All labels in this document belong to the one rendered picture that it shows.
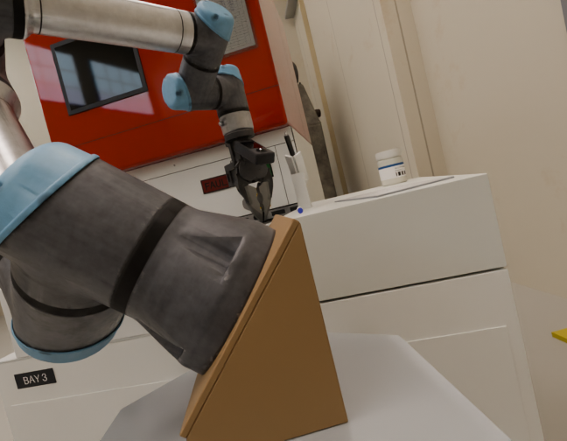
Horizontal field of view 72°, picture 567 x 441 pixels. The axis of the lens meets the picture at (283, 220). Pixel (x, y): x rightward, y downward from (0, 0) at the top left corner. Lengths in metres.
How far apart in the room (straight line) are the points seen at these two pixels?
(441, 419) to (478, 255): 0.38
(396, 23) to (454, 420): 3.69
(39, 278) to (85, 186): 0.09
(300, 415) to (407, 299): 0.37
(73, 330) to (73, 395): 0.46
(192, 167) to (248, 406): 1.11
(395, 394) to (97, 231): 0.28
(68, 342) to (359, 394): 0.30
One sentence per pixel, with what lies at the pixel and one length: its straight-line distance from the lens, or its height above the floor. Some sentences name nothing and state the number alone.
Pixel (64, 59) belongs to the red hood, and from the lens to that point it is 1.59.
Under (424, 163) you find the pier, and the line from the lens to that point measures 3.68.
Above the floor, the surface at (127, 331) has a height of 0.83.
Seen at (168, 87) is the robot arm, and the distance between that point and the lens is 0.89.
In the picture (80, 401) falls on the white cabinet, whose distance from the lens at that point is 0.91.
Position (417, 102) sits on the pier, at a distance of 3.74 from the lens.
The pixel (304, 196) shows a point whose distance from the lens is 0.91.
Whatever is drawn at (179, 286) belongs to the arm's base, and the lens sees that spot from 0.33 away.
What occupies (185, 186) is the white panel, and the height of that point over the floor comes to 1.12.
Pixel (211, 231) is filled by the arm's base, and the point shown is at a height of 0.99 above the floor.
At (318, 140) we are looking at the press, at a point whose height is 1.73.
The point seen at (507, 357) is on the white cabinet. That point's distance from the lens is 0.73.
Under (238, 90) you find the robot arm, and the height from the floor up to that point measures 1.26.
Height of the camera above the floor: 1.00
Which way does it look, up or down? 3 degrees down
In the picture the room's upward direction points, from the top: 14 degrees counter-clockwise
